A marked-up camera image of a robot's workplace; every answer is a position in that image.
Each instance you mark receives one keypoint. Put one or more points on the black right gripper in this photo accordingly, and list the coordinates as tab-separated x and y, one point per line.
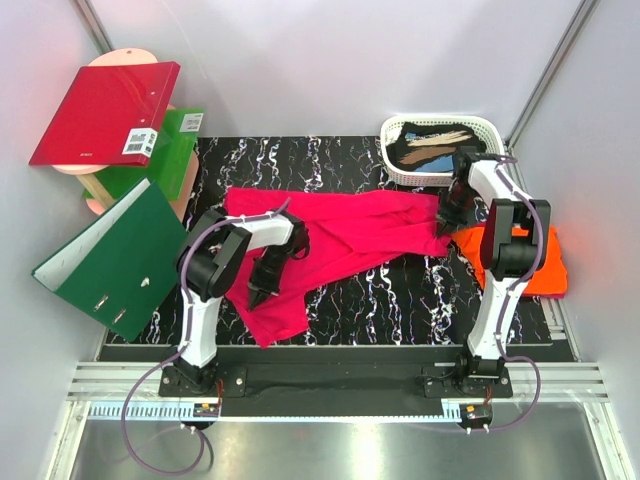
448	217

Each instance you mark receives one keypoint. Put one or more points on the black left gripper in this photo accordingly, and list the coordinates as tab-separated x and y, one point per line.
267	287

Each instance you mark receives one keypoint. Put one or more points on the white plastic basket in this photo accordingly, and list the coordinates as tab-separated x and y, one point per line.
389	131

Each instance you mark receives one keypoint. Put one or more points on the magenta pink t shirt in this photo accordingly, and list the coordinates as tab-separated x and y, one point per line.
349	234

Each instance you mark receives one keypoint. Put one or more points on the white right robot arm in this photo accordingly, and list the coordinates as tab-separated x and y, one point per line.
512	249

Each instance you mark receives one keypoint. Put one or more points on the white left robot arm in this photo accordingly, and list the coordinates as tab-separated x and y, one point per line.
208	264

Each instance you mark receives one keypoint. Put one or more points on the black printed t shirt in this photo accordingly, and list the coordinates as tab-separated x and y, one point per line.
430	148

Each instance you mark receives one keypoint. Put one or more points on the orange folded t shirt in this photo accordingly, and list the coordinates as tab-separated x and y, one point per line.
551	280

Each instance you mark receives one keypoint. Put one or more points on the light green folder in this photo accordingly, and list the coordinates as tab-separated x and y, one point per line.
169	161

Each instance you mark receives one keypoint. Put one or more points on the pink wooden stool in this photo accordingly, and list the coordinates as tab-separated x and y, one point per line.
95	195

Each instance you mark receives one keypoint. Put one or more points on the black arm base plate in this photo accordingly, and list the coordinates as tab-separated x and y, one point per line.
431	381

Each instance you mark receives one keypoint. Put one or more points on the dark green ring binder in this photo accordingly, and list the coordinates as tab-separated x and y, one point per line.
120	268

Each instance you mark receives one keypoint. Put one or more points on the aluminium frame rail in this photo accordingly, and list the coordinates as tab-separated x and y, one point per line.
131	390

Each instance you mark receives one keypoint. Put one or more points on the red ring binder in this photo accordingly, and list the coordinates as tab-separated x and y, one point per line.
110	116

